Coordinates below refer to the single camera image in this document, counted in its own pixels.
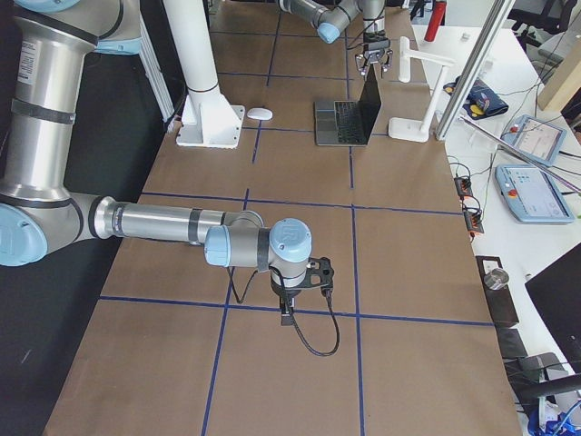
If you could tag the black usb hub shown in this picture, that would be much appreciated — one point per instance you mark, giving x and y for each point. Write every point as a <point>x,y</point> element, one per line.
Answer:
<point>463,186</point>
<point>473,220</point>

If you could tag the metal cup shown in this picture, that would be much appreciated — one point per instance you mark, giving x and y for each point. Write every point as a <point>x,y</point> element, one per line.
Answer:
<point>496,279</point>

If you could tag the black monitor corner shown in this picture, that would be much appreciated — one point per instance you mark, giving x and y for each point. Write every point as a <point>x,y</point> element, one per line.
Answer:
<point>555,292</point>

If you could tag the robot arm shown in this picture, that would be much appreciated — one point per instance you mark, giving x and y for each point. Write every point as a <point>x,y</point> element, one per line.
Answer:
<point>117,149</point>
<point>330,23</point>

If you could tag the red cylinder bottle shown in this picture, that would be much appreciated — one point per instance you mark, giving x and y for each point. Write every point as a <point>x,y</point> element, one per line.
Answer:
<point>436,19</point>

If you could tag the black box under cup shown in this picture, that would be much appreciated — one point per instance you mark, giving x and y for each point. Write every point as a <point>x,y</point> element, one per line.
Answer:
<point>499,302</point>

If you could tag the thin rod on stand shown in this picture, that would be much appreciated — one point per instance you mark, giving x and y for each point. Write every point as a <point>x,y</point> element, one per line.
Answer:
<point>510,149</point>

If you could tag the black usb hub left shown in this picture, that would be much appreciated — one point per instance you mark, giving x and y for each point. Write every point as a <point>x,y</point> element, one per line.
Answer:
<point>463,186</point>

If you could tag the teach pendant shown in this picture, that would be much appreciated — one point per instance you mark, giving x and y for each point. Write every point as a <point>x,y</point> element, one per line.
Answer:
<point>540,140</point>
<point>532,196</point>

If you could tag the teach pendant far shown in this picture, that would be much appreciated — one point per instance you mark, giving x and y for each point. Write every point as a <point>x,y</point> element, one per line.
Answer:
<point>540,140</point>

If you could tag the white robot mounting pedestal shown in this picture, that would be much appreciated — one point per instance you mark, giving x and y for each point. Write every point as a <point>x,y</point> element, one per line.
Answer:
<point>208,119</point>

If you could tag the aluminium frame post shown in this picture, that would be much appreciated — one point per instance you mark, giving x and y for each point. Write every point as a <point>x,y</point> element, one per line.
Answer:
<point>496,17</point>

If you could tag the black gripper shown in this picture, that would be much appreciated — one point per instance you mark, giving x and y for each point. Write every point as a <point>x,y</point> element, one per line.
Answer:
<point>284,292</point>
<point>374,46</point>

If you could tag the teach pendant near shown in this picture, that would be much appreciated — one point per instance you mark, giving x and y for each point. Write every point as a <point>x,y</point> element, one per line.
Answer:
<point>532,196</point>

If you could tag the black usb hub right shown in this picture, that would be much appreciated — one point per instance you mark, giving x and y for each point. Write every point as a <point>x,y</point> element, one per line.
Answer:
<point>473,220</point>

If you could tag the grey laptop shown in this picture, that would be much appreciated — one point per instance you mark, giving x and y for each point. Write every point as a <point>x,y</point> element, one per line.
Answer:
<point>348,123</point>

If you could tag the navy space pattern pouch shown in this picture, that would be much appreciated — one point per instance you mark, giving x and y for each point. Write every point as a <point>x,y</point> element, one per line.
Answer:
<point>482,102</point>

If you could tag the white computer mouse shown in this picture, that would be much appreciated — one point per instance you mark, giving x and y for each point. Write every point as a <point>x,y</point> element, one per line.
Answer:
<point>260,114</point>

